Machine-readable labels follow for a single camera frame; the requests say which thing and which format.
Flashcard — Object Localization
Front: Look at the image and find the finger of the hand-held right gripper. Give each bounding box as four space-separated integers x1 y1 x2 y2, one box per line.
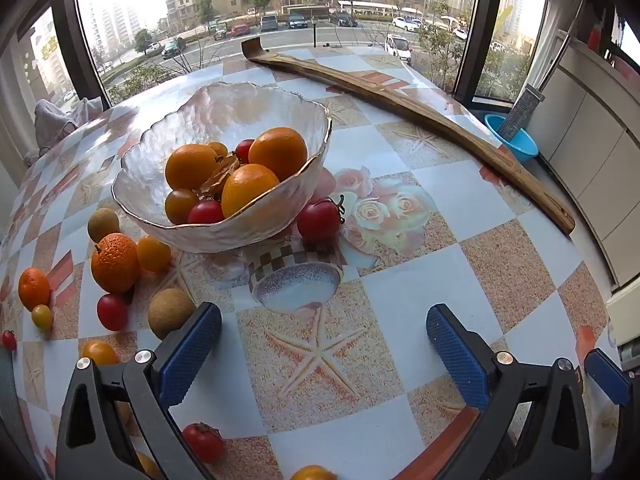
584 348 640 411

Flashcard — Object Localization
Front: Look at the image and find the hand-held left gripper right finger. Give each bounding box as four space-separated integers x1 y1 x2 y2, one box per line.
426 304 593 480

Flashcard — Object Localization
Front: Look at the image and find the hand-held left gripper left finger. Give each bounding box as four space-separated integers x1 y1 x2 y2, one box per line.
56 301 223 480

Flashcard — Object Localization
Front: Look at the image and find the longan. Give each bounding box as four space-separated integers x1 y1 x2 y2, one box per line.
87 208 121 242
148 288 197 341

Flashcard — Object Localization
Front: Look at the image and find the large mandarin orange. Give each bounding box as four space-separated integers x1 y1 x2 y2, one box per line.
90 232 140 295

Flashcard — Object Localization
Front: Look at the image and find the checkered printed tablecloth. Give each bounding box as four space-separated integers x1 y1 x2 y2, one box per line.
0 42 626 480

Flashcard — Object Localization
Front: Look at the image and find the small mandarin orange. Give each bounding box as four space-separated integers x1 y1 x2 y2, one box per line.
18 267 52 312

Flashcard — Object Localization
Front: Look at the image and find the dried brown husk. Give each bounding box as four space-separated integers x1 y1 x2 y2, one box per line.
192 154 241 201

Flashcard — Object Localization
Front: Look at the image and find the blue plastic basin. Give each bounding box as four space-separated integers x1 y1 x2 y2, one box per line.
483 113 540 163

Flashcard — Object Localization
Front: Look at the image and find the clear glass bowl gold rim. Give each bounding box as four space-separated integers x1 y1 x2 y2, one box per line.
111 81 333 254

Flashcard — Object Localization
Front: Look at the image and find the white cabinet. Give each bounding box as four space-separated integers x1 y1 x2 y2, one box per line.
524 35 640 288

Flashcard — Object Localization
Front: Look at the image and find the grey washboard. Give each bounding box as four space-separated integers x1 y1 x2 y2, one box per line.
498 34 571 142

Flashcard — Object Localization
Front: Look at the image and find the white cloth bundle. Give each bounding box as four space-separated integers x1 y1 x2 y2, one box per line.
24 96 104 166

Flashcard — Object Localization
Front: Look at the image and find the long wooden plank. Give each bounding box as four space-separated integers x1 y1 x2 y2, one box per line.
241 37 576 236

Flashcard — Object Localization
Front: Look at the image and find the white van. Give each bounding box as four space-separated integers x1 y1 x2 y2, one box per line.
384 33 415 66

